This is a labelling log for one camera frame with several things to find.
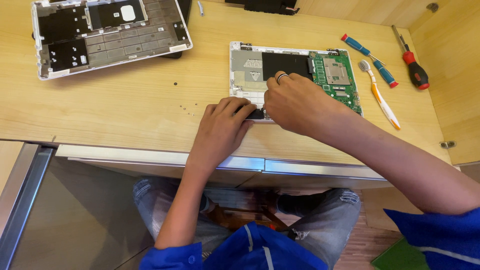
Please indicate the person's left hand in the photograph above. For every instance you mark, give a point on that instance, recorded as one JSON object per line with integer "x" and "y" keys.
{"x": 217, "y": 131}

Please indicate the person's right hand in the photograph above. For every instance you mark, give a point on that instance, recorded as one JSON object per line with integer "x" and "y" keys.
{"x": 300, "y": 105}

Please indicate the small black laptop component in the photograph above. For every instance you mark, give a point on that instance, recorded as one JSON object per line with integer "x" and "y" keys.
{"x": 257, "y": 113}

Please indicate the small silver screws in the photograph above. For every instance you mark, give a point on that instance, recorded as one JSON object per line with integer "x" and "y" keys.
{"x": 188, "y": 108}

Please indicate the black insulating sheet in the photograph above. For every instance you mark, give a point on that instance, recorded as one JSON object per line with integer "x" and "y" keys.
{"x": 285, "y": 63}

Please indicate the green laptop motherboard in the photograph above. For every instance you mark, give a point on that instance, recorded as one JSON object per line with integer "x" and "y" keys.
{"x": 335, "y": 73}

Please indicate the white open laptop base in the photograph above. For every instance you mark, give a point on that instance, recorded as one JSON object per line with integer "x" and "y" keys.
{"x": 245, "y": 75}

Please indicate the white and orange toothbrush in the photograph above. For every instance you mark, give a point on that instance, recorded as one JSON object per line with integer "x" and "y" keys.
{"x": 380, "y": 99}

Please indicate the blue precision screwdriver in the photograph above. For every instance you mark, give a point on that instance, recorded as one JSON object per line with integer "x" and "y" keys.
{"x": 385, "y": 73}
{"x": 356, "y": 45}

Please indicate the wooden stool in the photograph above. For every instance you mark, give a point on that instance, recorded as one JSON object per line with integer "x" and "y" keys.
{"x": 243, "y": 213}

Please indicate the black electronic device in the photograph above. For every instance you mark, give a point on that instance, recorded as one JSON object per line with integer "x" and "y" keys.
{"x": 266, "y": 5}

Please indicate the red and black screwdriver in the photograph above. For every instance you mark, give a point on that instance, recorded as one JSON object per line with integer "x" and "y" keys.
{"x": 414, "y": 69}

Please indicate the grey ripped jeans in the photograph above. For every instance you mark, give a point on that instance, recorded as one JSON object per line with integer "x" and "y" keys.
{"x": 330, "y": 225}

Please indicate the small grey plastic stick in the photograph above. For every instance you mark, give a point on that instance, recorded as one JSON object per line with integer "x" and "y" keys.
{"x": 201, "y": 8}

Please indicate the blue work jacket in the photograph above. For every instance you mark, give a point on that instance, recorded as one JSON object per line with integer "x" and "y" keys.
{"x": 255, "y": 251}

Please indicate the white laptop keyboard cover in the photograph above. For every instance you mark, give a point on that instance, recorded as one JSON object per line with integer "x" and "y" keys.
{"x": 112, "y": 41}

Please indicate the round metal fitting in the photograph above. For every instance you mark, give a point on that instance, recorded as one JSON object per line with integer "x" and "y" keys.
{"x": 432, "y": 7}

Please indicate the green mat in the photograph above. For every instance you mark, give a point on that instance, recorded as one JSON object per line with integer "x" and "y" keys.
{"x": 401, "y": 257}

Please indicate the metal cabinet rail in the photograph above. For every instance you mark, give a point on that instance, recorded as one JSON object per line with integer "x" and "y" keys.
{"x": 22, "y": 195}

